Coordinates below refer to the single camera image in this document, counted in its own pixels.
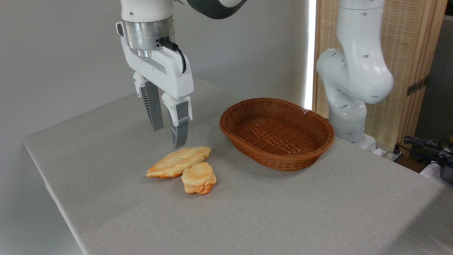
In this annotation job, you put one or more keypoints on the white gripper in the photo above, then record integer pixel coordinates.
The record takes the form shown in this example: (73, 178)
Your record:
(166, 74)

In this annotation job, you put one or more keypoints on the long braided bread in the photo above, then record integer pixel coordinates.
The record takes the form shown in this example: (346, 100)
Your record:
(177, 161)

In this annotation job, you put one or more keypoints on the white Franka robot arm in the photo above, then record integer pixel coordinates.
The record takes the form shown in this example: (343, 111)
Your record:
(357, 71)

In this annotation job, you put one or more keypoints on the metal screen hinge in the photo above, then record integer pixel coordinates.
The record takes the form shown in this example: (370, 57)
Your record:
(417, 86)

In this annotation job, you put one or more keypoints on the round bread bun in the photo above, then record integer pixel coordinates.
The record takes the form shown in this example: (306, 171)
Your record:
(199, 179)

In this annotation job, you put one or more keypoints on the grey tablecloth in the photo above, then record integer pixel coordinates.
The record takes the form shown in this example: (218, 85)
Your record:
(247, 212)

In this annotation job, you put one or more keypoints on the black power plug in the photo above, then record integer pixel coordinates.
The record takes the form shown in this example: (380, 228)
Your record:
(397, 148)

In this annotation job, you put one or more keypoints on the brown wicker basket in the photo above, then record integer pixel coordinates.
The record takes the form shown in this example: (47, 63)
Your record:
(276, 136)

